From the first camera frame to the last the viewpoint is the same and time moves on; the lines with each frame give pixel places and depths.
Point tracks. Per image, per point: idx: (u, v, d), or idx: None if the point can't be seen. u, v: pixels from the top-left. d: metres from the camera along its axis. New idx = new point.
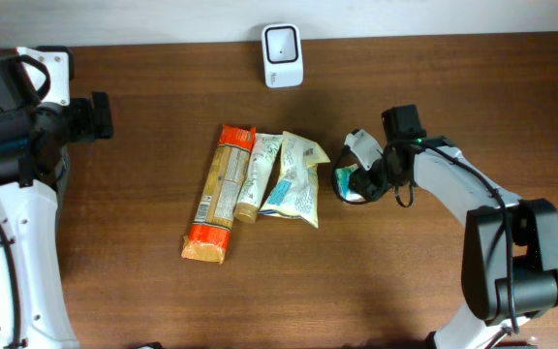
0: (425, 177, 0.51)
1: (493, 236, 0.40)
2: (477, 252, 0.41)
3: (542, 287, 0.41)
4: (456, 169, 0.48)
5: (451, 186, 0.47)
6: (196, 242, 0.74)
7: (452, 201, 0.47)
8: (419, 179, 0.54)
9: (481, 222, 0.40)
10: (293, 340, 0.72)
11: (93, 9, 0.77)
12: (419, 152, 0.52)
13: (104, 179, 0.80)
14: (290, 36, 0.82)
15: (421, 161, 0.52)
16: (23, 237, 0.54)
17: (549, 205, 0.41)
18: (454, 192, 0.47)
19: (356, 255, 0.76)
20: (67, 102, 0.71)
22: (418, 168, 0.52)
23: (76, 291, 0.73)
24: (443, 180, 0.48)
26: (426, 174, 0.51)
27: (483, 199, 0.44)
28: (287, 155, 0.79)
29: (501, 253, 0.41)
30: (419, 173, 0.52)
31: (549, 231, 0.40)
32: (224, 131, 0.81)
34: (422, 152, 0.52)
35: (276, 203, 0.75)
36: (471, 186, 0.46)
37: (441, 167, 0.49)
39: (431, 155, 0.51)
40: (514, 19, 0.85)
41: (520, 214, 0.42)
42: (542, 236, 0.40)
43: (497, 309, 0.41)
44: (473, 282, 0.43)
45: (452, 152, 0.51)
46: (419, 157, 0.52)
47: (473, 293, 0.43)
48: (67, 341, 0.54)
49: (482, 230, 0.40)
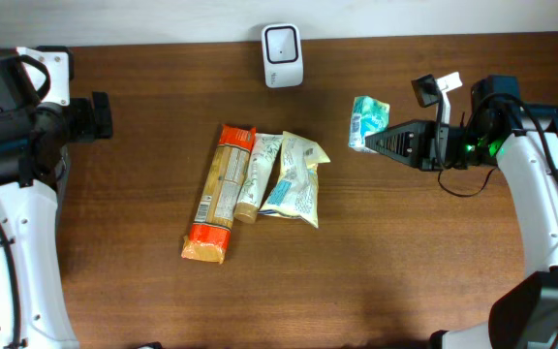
0: (511, 165, 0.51)
1: (552, 308, 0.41)
2: (526, 307, 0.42)
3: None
4: (551, 191, 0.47)
5: (538, 208, 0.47)
6: (196, 242, 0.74)
7: (528, 217, 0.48)
8: (503, 160, 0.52)
9: (543, 288, 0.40)
10: (293, 340, 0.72)
11: (93, 8, 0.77)
12: (520, 138, 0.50)
13: (104, 179, 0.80)
14: (290, 36, 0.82)
15: (516, 149, 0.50)
16: (23, 237, 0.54)
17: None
18: (535, 216, 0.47)
19: (356, 255, 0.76)
20: (67, 102, 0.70)
22: (511, 152, 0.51)
23: (77, 291, 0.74)
24: (529, 190, 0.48)
26: (512, 165, 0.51)
27: None
28: (287, 156, 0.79)
29: (545, 316, 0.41)
30: (509, 160, 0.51)
31: None
32: (224, 131, 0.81)
34: (523, 141, 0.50)
35: (276, 203, 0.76)
36: (557, 221, 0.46)
37: (538, 178, 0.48)
39: (533, 155, 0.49)
40: (515, 18, 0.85)
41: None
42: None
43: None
44: (511, 321, 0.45)
45: (557, 154, 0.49)
46: (517, 143, 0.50)
47: (505, 328, 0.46)
48: (67, 340, 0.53)
49: (542, 298, 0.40)
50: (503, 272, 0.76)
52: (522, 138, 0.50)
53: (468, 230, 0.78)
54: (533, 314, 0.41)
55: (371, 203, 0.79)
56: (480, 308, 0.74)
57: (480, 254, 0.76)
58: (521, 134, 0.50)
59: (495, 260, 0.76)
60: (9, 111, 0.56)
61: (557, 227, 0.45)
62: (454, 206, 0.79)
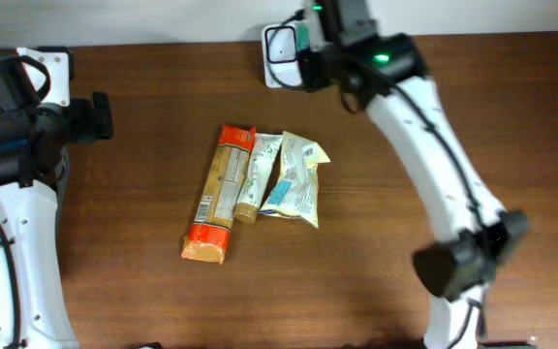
0: (385, 121, 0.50)
1: (465, 257, 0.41)
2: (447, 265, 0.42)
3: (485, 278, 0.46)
4: (426, 153, 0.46)
5: (430, 174, 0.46)
6: (196, 243, 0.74)
7: (425, 180, 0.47)
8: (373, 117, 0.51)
9: (458, 253, 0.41)
10: (292, 340, 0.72)
11: (93, 9, 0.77)
12: (389, 96, 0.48)
13: (104, 179, 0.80)
14: (290, 36, 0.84)
15: (382, 111, 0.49)
16: (23, 237, 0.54)
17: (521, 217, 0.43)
18: (431, 179, 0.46)
19: (356, 255, 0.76)
20: (67, 102, 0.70)
22: (373, 111, 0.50)
23: (77, 291, 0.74)
24: (413, 154, 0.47)
26: (389, 126, 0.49)
27: (464, 206, 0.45)
28: (286, 156, 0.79)
29: (468, 273, 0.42)
30: (386, 117, 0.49)
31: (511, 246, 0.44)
32: (224, 131, 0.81)
34: (389, 98, 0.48)
35: (276, 203, 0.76)
36: (450, 190, 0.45)
37: (416, 137, 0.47)
39: (396, 108, 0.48)
40: (515, 18, 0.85)
41: (494, 227, 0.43)
42: (507, 246, 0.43)
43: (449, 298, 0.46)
44: (438, 276, 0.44)
45: (427, 103, 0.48)
46: (387, 104, 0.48)
47: (421, 276, 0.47)
48: (67, 341, 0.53)
49: (460, 261, 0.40)
50: None
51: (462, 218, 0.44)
52: (390, 95, 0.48)
53: None
54: (457, 275, 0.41)
55: (370, 203, 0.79)
56: None
57: None
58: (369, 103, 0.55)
59: None
60: (9, 111, 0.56)
61: (456, 187, 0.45)
62: None
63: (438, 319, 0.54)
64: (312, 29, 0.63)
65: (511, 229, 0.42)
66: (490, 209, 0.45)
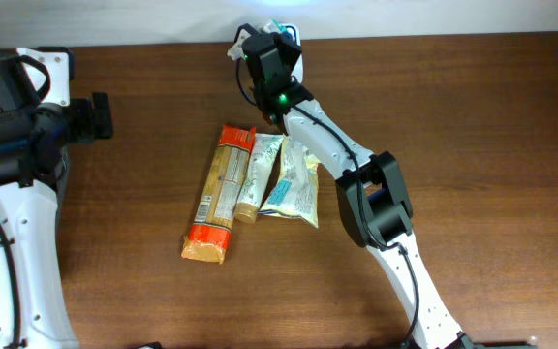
0: (296, 135, 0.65)
1: (351, 187, 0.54)
2: (347, 209, 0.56)
3: (392, 211, 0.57)
4: (316, 129, 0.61)
5: (320, 145, 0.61)
6: (196, 243, 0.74)
7: (323, 153, 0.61)
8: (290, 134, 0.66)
9: (344, 188, 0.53)
10: (292, 340, 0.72)
11: (93, 8, 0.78)
12: (289, 113, 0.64)
13: (104, 179, 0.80)
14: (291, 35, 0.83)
15: (290, 123, 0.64)
16: (23, 237, 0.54)
17: (390, 157, 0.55)
18: (322, 150, 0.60)
19: (356, 254, 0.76)
20: (67, 103, 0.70)
22: (290, 127, 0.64)
23: (77, 291, 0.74)
24: (313, 142, 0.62)
26: (297, 134, 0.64)
27: (343, 158, 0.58)
28: (286, 156, 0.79)
29: (357, 202, 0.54)
30: (290, 127, 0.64)
31: (392, 175, 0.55)
32: (224, 131, 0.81)
34: (290, 114, 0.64)
35: (276, 203, 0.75)
36: (333, 149, 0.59)
37: (307, 127, 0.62)
39: (297, 119, 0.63)
40: (513, 18, 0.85)
41: (373, 166, 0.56)
42: (390, 180, 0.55)
43: (369, 240, 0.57)
44: (351, 224, 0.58)
45: (314, 108, 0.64)
46: (289, 120, 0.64)
47: (350, 230, 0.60)
48: (67, 340, 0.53)
49: (348, 193, 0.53)
50: (503, 271, 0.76)
51: (345, 168, 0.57)
52: (289, 112, 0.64)
53: (467, 230, 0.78)
54: (352, 206, 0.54)
55: None
56: (480, 308, 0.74)
57: (480, 254, 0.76)
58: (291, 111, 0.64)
59: (494, 260, 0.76)
60: (9, 111, 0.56)
61: (335, 147, 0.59)
62: (454, 205, 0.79)
63: (396, 287, 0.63)
64: (266, 62, 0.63)
65: (387, 171, 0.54)
66: (363, 156, 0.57)
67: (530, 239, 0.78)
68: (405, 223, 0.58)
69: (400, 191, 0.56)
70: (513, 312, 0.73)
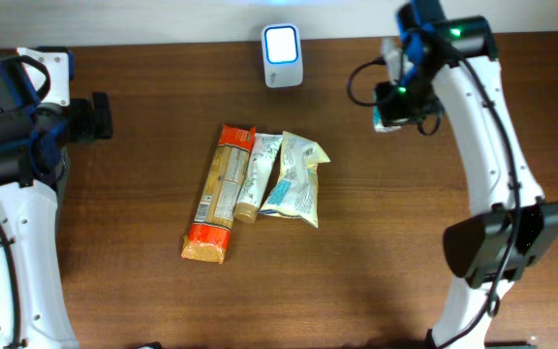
0: (448, 97, 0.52)
1: (494, 228, 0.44)
2: (469, 237, 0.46)
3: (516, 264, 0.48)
4: (486, 115, 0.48)
5: (478, 143, 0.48)
6: (196, 242, 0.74)
7: (467, 150, 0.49)
8: (441, 93, 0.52)
9: (488, 229, 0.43)
10: (292, 340, 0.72)
11: (93, 8, 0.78)
12: (453, 66, 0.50)
13: (104, 179, 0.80)
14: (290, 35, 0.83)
15: (449, 80, 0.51)
16: (23, 237, 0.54)
17: None
18: (471, 147, 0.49)
19: (356, 254, 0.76)
20: (67, 102, 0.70)
22: (449, 83, 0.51)
23: (77, 291, 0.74)
24: (464, 127, 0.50)
26: (452, 100, 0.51)
27: (503, 181, 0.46)
28: (286, 156, 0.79)
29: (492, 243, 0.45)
30: (447, 88, 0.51)
31: (550, 233, 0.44)
32: (224, 131, 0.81)
34: (456, 73, 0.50)
35: (276, 203, 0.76)
36: (495, 166, 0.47)
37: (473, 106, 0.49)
39: (459, 77, 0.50)
40: (514, 18, 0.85)
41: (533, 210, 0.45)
42: (540, 238, 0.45)
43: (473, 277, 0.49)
44: (457, 253, 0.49)
45: (492, 87, 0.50)
46: (451, 74, 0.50)
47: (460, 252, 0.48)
48: (67, 340, 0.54)
49: (489, 231, 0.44)
50: None
51: (499, 194, 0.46)
52: (454, 68, 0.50)
53: None
54: (481, 250, 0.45)
55: (371, 203, 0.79)
56: None
57: None
58: (453, 63, 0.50)
59: None
60: (9, 111, 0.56)
61: (498, 160, 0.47)
62: (454, 205, 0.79)
63: (453, 307, 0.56)
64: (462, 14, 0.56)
65: (549, 226, 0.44)
66: (530, 194, 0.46)
67: None
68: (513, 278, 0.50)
69: (542, 246, 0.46)
70: (512, 312, 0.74)
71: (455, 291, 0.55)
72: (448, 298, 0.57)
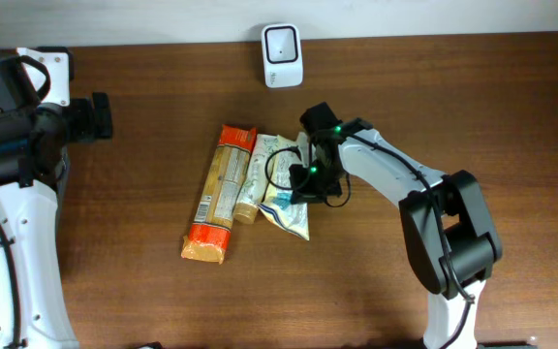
0: (355, 165, 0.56)
1: (423, 216, 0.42)
2: (412, 239, 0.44)
3: (479, 248, 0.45)
4: (378, 153, 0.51)
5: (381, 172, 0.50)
6: (196, 242, 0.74)
7: (386, 187, 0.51)
8: (357, 172, 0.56)
9: (412, 210, 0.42)
10: (293, 340, 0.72)
11: (93, 8, 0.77)
12: (341, 143, 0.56)
13: (104, 180, 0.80)
14: (290, 36, 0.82)
15: (346, 152, 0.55)
16: (23, 237, 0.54)
17: (470, 176, 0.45)
18: (385, 179, 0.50)
19: (356, 254, 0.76)
20: (67, 102, 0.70)
22: (346, 157, 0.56)
23: (76, 291, 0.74)
24: (373, 171, 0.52)
26: (357, 164, 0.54)
27: (409, 180, 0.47)
28: (280, 166, 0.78)
29: (434, 229, 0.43)
30: (350, 162, 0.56)
31: (473, 198, 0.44)
32: (224, 131, 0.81)
34: (344, 142, 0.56)
35: (282, 206, 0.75)
36: (397, 171, 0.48)
37: (367, 155, 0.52)
39: (351, 144, 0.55)
40: (514, 18, 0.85)
41: (447, 189, 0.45)
42: (470, 206, 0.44)
43: (446, 283, 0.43)
44: (420, 267, 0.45)
45: (373, 135, 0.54)
46: (343, 148, 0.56)
47: (421, 266, 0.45)
48: (67, 340, 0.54)
49: (416, 217, 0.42)
50: (503, 271, 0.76)
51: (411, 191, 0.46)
52: (343, 143, 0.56)
53: None
54: (428, 243, 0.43)
55: (371, 204, 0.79)
56: (480, 308, 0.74)
57: None
58: (342, 141, 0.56)
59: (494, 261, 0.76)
60: (10, 111, 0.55)
61: (399, 170, 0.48)
62: None
63: (435, 315, 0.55)
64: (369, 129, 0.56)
65: (466, 191, 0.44)
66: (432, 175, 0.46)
67: (531, 239, 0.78)
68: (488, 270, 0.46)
69: (483, 219, 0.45)
70: (512, 312, 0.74)
71: (433, 301, 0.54)
72: (428, 307, 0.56)
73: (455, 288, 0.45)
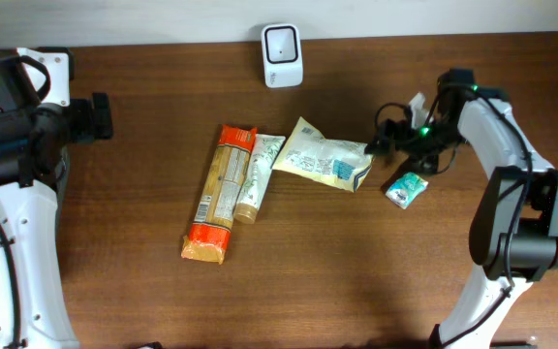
0: (468, 124, 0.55)
1: (509, 188, 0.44)
2: (488, 207, 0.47)
3: (543, 249, 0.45)
4: (501, 126, 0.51)
5: (491, 139, 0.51)
6: (195, 242, 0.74)
7: (488, 153, 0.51)
8: (464, 132, 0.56)
9: (503, 176, 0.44)
10: (293, 340, 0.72)
11: (93, 8, 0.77)
12: (473, 101, 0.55)
13: (104, 179, 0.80)
14: (290, 36, 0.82)
15: (469, 110, 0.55)
16: (23, 237, 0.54)
17: None
18: (491, 146, 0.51)
19: (356, 254, 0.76)
20: (67, 102, 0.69)
22: (464, 114, 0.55)
23: (77, 291, 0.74)
24: (483, 134, 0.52)
26: (471, 125, 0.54)
27: (518, 162, 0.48)
28: (308, 164, 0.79)
29: (511, 204, 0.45)
30: (465, 120, 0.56)
31: None
32: (224, 131, 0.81)
34: (474, 101, 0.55)
35: (349, 171, 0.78)
36: (511, 148, 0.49)
37: (490, 119, 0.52)
39: (480, 105, 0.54)
40: (514, 18, 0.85)
41: (543, 179, 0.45)
42: None
43: (494, 257, 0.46)
44: (481, 233, 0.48)
45: (503, 108, 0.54)
46: (470, 105, 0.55)
47: (481, 236, 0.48)
48: (67, 340, 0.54)
49: (503, 183, 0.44)
50: None
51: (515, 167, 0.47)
52: (474, 101, 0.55)
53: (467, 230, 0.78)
54: (498, 212, 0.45)
55: (371, 203, 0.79)
56: None
57: None
58: (474, 99, 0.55)
59: None
60: (9, 111, 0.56)
61: (513, 148, 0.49)
62: (454, 205, 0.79)
63: (467, 298, 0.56)
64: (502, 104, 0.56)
65: None
66: (542, 163, 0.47)
67: None
68: (538, 273, 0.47)
69: None
70: (512, 312, 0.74)
71: (471, 281, 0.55)
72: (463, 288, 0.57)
73: (501, 269, 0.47)
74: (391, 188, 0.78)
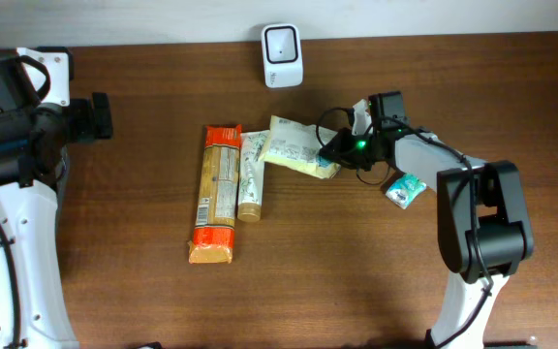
0: (408, 161, 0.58)
1: (458, 189, 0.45)
2: (444, 214, 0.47)
3: (512, 240, 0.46)
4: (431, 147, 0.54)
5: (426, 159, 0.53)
6: (201, 245, 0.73)
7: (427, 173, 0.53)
8: (407, 168, 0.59)
9: (448, 179, 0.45)
10: (293, 340, 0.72)
11: (93, 8, 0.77)
12: (400, 140, 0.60)
13: (104, 179, 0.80)
14: (290, 36, 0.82)
15: (402, 147, 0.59)
16: (23, 237, 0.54)
17: (511, 165, 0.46)
18: (427, 165, 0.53)
19: (356, 255, 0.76)
20: (67, 102, 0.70)
22: (401, 152, 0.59)
23: (77, 291, 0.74)
24: (419, 159, 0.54)
26: (409, 158, 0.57)
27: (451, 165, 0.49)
28: (294, 152, 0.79)
29: (465, 202, 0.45)
30: (403, 159, 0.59)
31: (511, 187, 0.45)
32: (209, 132, 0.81)
34: (403, 139, 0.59)
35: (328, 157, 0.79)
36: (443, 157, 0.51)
37: (422, 145, 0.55)
39: (411, 141, 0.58)
40: (515, 19, 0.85)
41: (485, 174, 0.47)
42: (506, 192, 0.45)
43: (469, 262, 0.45)
44: (448, 242, 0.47)
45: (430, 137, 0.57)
46: (401, 143, 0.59)
47: (449, 244, 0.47)
48: (67, 340, 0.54)
49: (449, 187, 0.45)
50: None
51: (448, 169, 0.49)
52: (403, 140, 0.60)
53: None
54: (457, 216, 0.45)
55: (371, 203, 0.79)
56: None
57: None
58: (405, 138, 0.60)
59: None
60: (9, 111, 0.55)
61: (446, 157, 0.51)
62: None
63: (450, 303, 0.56)
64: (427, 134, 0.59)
65: (506, 176, 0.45)
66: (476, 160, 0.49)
67: None
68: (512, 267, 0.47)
69: (518, 209, 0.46)
70: (513, 312, 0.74)
71: (452, 287, 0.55)
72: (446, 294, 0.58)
73: (479, 271, 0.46)
74: (391, 188, 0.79)
